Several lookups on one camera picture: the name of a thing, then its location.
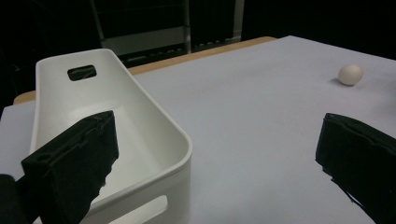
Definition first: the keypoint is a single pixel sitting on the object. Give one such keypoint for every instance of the white plastic storage bin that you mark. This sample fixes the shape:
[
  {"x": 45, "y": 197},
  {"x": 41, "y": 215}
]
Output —
[{"x": 149, "y": 124}]

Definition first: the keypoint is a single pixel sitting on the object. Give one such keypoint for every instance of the white table mat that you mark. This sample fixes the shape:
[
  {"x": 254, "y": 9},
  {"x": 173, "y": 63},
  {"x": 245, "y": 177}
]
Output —
[{"x": 249, "y": 140}]

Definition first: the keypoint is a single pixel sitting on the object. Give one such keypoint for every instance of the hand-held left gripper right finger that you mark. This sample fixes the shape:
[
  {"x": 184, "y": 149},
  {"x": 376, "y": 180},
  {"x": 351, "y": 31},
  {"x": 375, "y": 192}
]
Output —
[{"x": 361, "y": 155}]

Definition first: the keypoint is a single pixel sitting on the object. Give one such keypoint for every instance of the white metal stand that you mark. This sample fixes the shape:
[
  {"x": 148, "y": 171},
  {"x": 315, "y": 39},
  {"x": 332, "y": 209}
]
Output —
[{"x": 146, "y": 39}]

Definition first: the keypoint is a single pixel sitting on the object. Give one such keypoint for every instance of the white egg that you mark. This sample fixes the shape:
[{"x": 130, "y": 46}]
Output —
[{"x": 350, "y": 74}]

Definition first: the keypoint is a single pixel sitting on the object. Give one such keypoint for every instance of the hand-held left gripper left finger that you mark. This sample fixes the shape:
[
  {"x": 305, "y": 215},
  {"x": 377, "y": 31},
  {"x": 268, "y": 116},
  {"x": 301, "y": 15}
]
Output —
[{"x": 68, "y": 161}]

